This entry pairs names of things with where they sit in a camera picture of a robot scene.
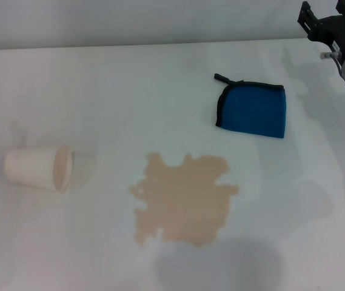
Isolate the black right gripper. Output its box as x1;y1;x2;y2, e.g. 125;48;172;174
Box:
296;0;345;60

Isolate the blue rag with black trim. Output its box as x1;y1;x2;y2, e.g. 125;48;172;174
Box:
213;73;287;139

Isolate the white paper cup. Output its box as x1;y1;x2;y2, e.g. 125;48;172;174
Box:
3;145;73;194

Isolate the brown water stain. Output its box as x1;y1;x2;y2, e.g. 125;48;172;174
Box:
129;152;240;247

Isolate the right wrist cable with connector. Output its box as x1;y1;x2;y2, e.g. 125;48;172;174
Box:
320;51;345;80

